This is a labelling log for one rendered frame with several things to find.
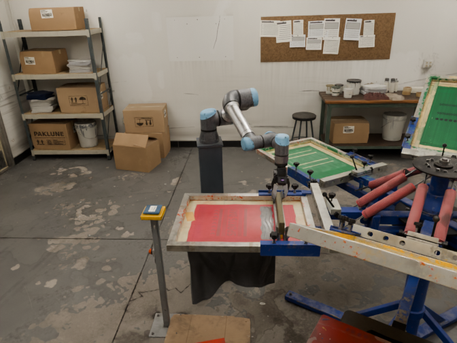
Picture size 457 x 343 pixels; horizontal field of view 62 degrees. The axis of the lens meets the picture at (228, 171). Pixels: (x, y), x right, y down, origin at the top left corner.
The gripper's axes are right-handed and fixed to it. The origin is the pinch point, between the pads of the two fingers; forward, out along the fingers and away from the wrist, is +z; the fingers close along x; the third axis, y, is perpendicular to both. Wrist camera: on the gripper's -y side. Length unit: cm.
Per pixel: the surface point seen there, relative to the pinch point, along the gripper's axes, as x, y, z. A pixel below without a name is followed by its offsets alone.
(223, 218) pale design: 32.4, 4.3, 16.9
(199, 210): 48, 13, 17
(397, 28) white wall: -191, 376, -66
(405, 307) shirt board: -48, -64, 19
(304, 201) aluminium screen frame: -17.1, 18.4, 12.7
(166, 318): 75, 12, 104
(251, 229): 16.1, -8.2, 16.8
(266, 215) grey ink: 6.5, 6.7, 16.2
